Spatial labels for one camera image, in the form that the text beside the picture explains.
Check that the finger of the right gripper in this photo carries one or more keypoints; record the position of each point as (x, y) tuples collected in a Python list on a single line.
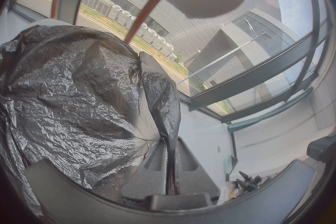
[(256, 181), (243, 182)]

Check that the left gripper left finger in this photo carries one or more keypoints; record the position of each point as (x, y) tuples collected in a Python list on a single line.
[(151, 178)]

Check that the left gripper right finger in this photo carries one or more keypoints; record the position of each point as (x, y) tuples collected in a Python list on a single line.
[(189, 178)]

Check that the black plastic bag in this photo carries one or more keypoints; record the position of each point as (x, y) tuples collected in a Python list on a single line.
[(65, 102)]

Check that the white trash bin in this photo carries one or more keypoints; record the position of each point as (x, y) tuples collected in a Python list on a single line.
[(52, 22)]

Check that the window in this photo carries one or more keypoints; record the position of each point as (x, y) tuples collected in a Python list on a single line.
[(262, 81)]

